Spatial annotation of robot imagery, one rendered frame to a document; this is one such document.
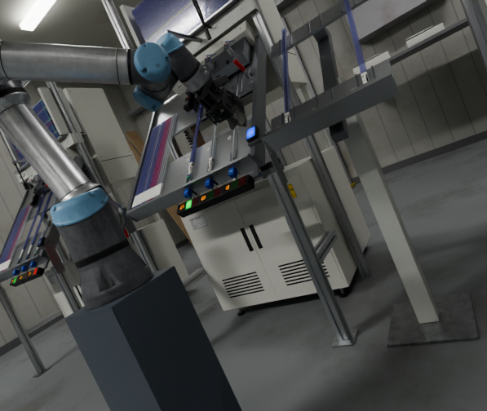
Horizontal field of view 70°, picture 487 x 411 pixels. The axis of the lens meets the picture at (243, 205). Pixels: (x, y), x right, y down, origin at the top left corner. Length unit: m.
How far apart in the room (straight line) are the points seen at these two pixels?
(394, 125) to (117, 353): 4.09
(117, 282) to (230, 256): 1.04
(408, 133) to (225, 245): 3.18
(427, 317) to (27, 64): 1.27
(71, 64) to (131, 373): 0.63
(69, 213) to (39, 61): 0.32
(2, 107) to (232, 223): 1.04
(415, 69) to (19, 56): 4.03
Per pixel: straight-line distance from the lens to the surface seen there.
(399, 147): 4.51
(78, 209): 0.77
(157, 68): 0.81
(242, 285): 1.78
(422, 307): 1.27
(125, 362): 0.77
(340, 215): 1.68
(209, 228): 1.74
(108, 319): 0.73
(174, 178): 1.46
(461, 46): 4.46
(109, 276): 0.76
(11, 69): 0.89
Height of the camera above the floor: 0.67
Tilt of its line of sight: 4 degrees down
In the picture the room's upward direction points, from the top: 24 degrees counter-clockwise
